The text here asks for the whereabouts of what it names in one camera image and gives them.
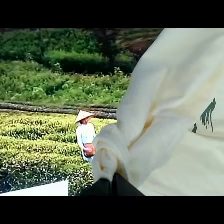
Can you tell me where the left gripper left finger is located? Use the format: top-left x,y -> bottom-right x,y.
79,178 -> 113,196

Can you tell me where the cream T-shirt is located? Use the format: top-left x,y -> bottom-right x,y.
91,28 -> 224,196

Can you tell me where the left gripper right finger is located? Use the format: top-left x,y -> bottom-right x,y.
111,172 -> 145,196

